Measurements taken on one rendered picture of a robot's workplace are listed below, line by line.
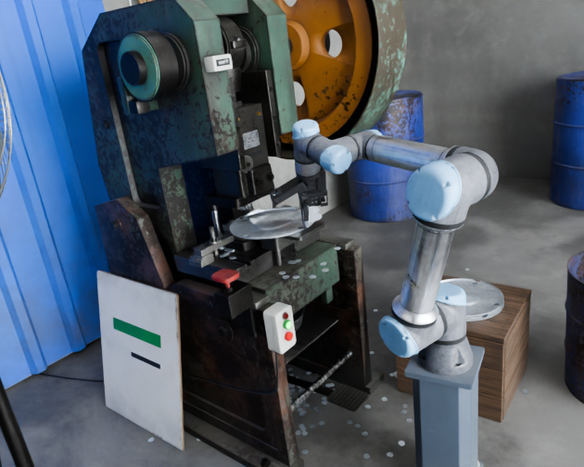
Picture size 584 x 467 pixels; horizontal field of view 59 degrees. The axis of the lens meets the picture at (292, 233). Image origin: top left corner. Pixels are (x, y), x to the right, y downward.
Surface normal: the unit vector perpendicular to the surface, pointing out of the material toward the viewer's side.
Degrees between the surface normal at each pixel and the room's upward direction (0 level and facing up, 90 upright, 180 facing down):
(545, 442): 0
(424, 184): 83
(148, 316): 78
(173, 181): 90
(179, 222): 90
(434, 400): 90
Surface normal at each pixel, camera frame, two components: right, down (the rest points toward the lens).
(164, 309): -0.62, 0.14
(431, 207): -0.78, 0.19
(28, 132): 0.77, 0.14
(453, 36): -0.62, 0.35
